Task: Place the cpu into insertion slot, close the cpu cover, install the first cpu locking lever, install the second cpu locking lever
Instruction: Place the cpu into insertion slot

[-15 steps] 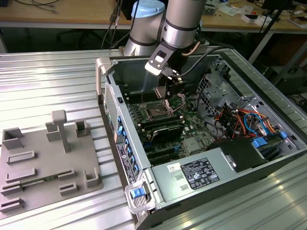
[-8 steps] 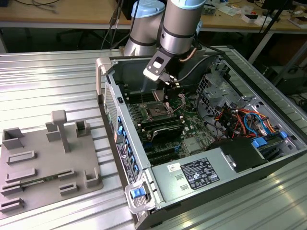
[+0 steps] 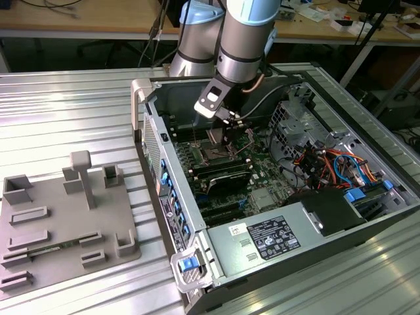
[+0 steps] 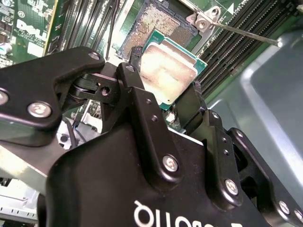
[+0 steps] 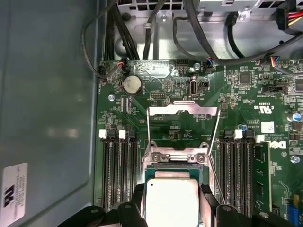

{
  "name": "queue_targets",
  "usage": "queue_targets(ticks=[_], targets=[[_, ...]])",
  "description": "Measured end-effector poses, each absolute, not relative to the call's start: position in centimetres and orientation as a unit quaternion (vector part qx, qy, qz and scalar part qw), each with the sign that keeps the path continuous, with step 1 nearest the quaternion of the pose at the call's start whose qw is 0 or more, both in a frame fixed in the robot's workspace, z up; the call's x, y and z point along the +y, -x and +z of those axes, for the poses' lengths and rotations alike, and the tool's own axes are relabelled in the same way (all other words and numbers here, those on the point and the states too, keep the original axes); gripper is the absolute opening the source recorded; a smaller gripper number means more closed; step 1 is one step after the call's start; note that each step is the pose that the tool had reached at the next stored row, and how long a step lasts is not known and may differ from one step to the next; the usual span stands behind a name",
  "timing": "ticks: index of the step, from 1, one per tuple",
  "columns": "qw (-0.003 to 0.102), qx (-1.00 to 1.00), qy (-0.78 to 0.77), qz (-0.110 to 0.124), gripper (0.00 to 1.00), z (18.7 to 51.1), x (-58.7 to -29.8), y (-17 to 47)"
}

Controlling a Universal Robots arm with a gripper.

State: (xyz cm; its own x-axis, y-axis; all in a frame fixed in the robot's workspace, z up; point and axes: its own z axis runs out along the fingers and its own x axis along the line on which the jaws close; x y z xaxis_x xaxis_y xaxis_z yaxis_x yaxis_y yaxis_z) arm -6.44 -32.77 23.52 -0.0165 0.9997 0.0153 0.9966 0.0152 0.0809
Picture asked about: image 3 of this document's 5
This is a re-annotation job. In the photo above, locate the orange wire bundle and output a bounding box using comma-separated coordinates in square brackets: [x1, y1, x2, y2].
[293, 147, 385, 192]

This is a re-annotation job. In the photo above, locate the grey parts rack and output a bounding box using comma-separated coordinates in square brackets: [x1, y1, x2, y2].
[0, 150, 142, 293]

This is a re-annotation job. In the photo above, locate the silver chipset heatsink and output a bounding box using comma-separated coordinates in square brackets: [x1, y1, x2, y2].
[251, 189, 280, 211]

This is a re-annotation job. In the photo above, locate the flat cardboard box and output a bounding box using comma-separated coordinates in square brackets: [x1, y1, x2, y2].
[395, 21, 420, 39]

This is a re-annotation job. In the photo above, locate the small white box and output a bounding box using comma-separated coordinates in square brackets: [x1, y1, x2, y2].
[331, 18, 355, 33]

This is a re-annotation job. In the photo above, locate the metal drive cage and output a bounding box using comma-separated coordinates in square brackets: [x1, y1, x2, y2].
[267, 77, 332, 175]

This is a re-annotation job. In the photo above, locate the wooden desk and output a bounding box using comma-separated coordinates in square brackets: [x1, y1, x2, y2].
[0, 0, 420, 45]

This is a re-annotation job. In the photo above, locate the grey open PC case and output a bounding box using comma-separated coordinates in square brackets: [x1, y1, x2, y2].
[130, 73, 420, 315]

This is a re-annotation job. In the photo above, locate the black camera cable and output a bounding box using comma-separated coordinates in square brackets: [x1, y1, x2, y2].
[239, 81, 298, 121]

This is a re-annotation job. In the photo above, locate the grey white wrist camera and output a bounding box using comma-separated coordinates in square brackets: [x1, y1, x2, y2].
[193, 77, 232, 119]

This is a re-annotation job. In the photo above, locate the black plastic air shroud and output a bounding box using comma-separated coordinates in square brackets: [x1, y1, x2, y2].
[283, 188, 368, 238]

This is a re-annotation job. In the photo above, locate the blue drive carrier latch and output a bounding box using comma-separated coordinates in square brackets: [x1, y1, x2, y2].
[344, 188, 368, 207]

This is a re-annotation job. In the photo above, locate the CPU with silver top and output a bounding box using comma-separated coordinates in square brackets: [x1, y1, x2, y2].
[205, 128, 227, 146]

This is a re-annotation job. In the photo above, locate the blue flat cable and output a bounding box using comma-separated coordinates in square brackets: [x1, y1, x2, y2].
[333, 152, 368, 190]

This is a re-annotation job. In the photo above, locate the grey power supply unit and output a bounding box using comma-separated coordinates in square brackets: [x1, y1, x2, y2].
[205, 200, 329, 279]

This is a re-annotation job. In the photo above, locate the green motherboard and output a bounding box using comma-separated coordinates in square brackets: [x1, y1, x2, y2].
[163, 111, 309, 227]

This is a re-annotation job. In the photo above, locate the CPU socket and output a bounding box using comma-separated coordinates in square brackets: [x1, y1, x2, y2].
[196, 140, 231, 165]

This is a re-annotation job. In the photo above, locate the blue case release latch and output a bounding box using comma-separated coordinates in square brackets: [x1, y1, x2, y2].
[178, 258, 198, 272]

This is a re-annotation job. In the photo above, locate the black expansion card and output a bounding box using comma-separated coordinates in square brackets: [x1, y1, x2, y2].
[206, 170, 253, 199]

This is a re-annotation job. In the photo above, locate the green RAM stick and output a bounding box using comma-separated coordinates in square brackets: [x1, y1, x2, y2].
[28, 238, 81, 255]
[193, 159, 252, 180]

